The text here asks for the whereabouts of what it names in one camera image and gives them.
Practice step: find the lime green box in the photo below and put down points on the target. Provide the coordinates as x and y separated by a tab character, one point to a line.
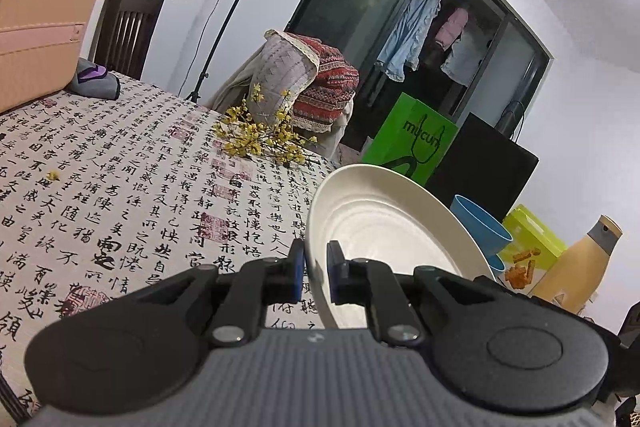
535	232

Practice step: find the grey purple pouch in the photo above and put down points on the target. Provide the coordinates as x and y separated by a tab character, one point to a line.
95	82

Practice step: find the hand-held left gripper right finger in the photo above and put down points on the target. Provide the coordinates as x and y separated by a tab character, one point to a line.
334	277

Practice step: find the pink hanging jacket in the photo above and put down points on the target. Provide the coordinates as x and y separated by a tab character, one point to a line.
452	27

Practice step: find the light blue hanging shirt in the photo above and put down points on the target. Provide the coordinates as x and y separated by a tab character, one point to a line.
410	32

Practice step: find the dark wooden chair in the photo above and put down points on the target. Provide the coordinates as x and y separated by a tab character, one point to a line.
125	32

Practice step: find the blue bowl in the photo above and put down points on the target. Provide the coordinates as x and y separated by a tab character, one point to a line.
482	227
496	267

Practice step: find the green paper bag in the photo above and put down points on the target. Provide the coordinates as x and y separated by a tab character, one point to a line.
400	142

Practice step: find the orange snack sticks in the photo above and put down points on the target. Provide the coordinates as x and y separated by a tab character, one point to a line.
520	272

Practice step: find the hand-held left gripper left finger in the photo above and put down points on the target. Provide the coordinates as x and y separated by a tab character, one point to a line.
298	267

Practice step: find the yellow bottle grey cap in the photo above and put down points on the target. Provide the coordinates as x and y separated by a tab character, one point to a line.
575	272

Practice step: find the small yellow fallen blossom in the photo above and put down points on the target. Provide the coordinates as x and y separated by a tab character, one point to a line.
53	176

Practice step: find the white hanging garment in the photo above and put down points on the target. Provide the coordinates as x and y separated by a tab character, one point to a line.
467	57

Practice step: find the yellow flower branch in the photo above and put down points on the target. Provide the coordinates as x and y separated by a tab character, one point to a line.
260	142

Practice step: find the black paper bag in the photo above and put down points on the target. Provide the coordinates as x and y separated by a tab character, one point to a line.
485	162

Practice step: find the pink suitcase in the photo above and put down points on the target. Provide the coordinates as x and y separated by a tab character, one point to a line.
40	32

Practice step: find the cream plate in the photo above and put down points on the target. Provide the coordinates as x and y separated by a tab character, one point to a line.
390	217

